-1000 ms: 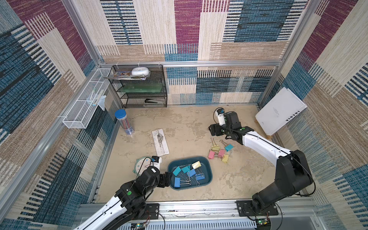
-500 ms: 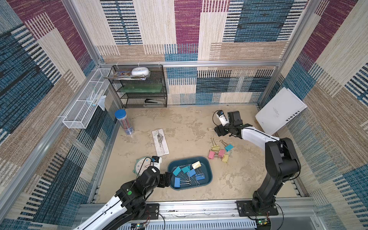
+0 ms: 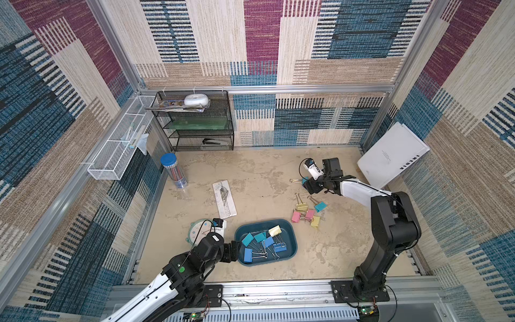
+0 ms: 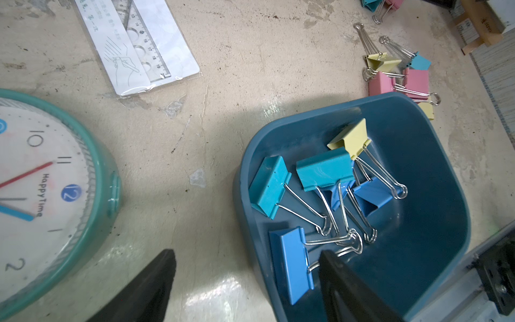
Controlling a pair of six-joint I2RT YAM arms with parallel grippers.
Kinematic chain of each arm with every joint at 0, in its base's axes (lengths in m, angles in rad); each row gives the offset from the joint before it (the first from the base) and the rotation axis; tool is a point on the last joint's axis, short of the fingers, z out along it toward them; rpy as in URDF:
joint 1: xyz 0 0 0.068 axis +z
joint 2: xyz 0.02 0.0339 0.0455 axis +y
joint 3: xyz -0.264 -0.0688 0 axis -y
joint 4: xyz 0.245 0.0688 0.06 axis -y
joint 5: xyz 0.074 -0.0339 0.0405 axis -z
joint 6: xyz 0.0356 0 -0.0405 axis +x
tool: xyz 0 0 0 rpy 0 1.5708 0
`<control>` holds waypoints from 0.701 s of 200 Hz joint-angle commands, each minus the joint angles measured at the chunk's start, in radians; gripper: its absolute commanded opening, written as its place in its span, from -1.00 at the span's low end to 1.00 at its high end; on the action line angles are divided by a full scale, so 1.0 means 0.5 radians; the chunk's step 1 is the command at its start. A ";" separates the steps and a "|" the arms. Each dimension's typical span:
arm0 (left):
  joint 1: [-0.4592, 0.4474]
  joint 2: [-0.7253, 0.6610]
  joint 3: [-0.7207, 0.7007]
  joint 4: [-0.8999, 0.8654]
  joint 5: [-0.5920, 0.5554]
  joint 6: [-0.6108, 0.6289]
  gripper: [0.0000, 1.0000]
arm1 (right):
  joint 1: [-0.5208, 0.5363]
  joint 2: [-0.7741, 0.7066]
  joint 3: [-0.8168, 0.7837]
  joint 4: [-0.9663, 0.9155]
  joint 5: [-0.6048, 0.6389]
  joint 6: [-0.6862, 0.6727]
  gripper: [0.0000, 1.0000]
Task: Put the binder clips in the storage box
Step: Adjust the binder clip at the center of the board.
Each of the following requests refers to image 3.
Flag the green round alarm clock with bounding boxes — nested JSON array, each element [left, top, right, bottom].
[[186, 219, 219, 246]]

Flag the teal binder clip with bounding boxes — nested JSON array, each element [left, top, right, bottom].
[[308, 196, 327, 213], [254, 232, 267, 243], [241, 233, 262, 253], [289, 178, 308, 185]]

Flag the blue binder clip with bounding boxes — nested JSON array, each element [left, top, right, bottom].
[[262, 237, 278, 260], [244, 248, 268, 264], [272, 236, 287, 253]]

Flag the pink binder clip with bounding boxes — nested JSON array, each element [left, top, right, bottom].
[[301, 209, 315, 222], [291, 211, 301, 223]]

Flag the packaged ruler card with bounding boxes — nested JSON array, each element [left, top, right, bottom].
[[213, 181, 237, 219]]

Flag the yellow binder clip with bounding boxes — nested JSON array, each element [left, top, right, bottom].
[[311, 216, 321, 228], [295, 193, 309, 212], [268, 225, 284, 244]]

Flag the teal plastic storage box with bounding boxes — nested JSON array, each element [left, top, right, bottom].
[[234, 219, 298, 267]]

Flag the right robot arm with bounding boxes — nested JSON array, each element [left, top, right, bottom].
[[299, 158, 422, 304]]

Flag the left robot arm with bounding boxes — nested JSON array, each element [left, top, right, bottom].
[[104, 232, 241, 321]]

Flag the white booklet on stand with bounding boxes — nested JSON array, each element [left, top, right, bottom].
[[358, 122, 430, 189]]

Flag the blue-lid pencil tube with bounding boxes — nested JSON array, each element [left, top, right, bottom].
[[160, 153, 188, 189]]

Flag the green tray on shelf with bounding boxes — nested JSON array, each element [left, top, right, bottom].
[[164, 117, 229, 130]]

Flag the magazines on shelf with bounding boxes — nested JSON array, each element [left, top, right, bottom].
[[146, 100, 211, 113]]

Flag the white oval device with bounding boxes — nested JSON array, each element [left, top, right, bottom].
[[184, 93, 209, 107]]

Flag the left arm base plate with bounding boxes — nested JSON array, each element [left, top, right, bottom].
[[196, 284, 224, 309]]

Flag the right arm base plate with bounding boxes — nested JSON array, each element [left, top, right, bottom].
[[329, 279, 390, 304]]

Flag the black wire shelf rack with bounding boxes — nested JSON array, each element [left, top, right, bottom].
[[151, 91, 234, 152]]

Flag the white wire wall basket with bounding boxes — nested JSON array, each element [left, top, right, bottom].
[[85, 95, 154, 181]]

